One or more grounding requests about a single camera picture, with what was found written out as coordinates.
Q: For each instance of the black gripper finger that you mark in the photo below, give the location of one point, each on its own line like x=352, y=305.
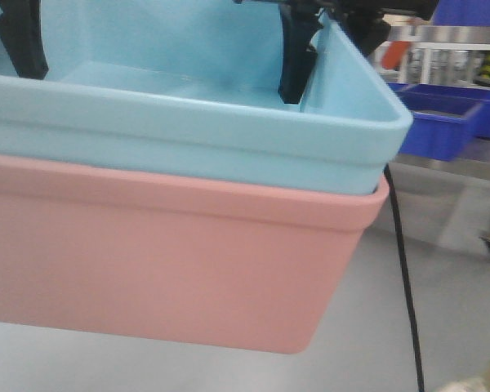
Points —
x=300, y=22
x=363, y=22
x=21, y=36

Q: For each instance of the pink plastic box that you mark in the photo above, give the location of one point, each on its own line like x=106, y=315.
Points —
x=172, y=258

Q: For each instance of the blue tray on cart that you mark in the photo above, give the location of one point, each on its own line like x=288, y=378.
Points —
x=445, y=119

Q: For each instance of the light blue plastic box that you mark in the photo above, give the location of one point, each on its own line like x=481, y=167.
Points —
x=191, y=88

